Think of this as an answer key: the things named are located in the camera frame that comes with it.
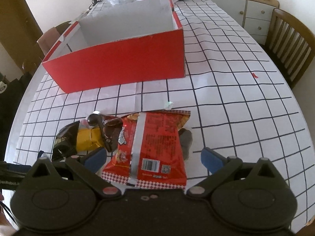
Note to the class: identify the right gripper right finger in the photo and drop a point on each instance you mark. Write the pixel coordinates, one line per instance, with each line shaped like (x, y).
(221, 169)

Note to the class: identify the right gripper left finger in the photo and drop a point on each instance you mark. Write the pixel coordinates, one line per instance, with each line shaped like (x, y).
(86, 168)

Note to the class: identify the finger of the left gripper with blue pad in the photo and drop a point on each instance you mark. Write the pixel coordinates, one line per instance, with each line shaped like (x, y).
(41, 155)

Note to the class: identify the red chip bag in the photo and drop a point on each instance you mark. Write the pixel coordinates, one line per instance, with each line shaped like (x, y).
(149, 154)

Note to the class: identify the yellow snack packet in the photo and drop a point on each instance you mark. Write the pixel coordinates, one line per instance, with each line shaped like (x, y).
(88, 139)

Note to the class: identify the black snack packet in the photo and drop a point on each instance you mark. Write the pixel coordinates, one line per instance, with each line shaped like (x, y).
(65, 142)

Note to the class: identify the dark brown snack packet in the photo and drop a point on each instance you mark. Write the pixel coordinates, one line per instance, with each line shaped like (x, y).
(110, 127)

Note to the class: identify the white grid tablecloth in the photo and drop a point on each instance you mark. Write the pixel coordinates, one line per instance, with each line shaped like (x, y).
(239, 102)

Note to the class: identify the pink cloth on chair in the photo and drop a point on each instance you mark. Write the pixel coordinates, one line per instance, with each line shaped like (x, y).
(48, 39)

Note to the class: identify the brown wooden door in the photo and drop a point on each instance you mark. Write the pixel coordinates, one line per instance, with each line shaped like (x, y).
(19, 35)

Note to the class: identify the red cardboard box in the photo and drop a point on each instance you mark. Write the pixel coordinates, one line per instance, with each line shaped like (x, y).
(121, 44)

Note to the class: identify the left wooden chair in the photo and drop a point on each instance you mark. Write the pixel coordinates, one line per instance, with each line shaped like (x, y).
(61, 28)

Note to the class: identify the wooden chair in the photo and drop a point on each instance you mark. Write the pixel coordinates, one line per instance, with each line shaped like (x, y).
(290, 45)
(61, 28)

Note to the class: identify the right wooden chair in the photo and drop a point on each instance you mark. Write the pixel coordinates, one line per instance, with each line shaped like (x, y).
(290, 45)

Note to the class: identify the white cabinet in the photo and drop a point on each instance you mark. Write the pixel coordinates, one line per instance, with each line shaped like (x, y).
(253, 15)

